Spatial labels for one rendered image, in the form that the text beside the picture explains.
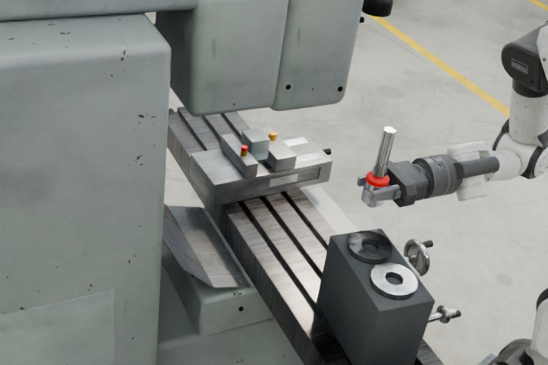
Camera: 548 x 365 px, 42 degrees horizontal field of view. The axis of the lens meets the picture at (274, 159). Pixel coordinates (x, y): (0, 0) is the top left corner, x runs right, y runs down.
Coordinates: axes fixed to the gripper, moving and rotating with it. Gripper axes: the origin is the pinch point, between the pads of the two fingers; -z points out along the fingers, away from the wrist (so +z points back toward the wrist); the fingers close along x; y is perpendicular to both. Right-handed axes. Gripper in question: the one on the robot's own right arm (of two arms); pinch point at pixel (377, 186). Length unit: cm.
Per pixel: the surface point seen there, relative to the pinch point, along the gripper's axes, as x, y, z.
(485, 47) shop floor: -286, 125, 303
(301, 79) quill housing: -20.2, -15.3, -9.8
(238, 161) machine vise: -40.5, 18.0, -12.4
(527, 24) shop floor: -320, 126, 377
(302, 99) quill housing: -20.2, -10.4, -8.8
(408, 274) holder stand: 18.1, 7.6, -2.4
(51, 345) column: -6, 30, -65
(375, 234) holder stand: 5.6, 7.6, -2.2
